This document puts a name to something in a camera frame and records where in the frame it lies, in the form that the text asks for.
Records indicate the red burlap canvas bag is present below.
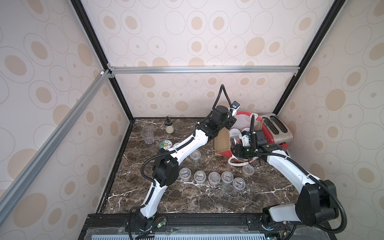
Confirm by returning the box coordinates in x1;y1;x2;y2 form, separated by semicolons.
214;112;263;167

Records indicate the seed jar yellow label back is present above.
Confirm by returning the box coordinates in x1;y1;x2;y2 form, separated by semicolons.
242;164;255;178

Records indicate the seed jar red label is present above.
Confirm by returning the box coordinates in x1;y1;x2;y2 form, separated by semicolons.
221;171;234;185

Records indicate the seed jar green label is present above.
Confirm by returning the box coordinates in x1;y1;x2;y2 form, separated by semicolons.
190;150;202;163

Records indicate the seed jar sunflower label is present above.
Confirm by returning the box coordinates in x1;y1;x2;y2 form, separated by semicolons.
160;140;173;150

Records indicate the seed jar orange label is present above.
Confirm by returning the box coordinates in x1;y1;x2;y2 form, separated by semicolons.
194;171;207;185

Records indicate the small jar red label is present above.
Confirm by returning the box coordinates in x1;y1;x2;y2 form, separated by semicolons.
179;168;192;182

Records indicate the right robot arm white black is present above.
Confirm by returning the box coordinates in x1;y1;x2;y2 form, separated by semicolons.
232;115;348;234

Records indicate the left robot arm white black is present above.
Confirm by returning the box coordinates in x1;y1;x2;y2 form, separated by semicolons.
135;84;240;222

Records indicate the wide jar white bottom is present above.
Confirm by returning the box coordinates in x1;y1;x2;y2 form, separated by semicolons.
229;128;242;138

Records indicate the red silver toaster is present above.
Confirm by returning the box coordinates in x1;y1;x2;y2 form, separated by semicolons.
260;114;294;150

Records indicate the glass sugar jar black lid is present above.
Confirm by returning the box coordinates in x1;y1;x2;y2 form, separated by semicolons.
164;116;174;134

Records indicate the clear plastic cup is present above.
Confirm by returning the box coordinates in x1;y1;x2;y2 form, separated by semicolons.
141;129;155;145

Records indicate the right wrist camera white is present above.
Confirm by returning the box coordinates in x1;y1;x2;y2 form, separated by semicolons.
241;132;251;147

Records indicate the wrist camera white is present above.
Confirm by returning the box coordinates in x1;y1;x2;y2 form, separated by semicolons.
230;101;240;117
241;132;251;147

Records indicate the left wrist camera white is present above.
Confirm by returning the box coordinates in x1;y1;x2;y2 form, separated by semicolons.
230;101;240;117

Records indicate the horizontal aluminium rail back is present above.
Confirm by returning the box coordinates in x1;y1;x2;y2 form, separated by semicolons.
110;66;300;75

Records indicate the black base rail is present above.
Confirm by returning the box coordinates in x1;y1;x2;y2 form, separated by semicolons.
80;211;338;240

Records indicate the aluminium rail left wall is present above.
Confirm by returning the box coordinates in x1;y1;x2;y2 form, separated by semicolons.
1;70;111;225

